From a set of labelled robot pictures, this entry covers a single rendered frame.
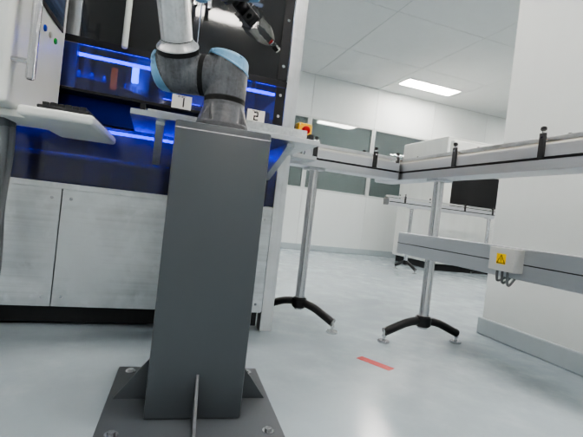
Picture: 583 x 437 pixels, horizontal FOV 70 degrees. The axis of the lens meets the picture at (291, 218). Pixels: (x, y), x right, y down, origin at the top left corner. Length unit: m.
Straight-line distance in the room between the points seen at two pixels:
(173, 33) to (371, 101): 6.60
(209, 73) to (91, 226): 0.97
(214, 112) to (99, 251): 0.97
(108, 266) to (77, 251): 0.14
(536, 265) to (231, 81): 1.24
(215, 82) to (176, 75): 0.11
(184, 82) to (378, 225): 6.56
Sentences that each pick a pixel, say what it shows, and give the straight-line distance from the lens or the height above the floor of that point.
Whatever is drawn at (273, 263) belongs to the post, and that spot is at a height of 0.33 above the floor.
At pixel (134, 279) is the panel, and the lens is 1.95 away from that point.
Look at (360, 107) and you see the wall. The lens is 7.55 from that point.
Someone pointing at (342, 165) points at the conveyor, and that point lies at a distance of 2.25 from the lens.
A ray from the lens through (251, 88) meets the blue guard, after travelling 2.03.
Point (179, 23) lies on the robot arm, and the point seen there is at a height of 1.04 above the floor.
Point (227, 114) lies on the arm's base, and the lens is 1.18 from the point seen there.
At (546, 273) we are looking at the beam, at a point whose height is 0.47.
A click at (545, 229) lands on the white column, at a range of 2.50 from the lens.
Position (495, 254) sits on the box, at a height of 0.52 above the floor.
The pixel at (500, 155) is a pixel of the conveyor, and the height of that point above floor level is 0.91.
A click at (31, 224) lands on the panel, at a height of 0.42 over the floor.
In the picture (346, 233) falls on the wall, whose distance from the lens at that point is 7.29.
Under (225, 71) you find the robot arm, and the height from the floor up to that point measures 0.95.
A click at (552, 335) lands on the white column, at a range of 2.47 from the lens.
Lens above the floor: 0.58
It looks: 1 degrees down
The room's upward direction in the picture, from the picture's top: 6 degrees clockwise
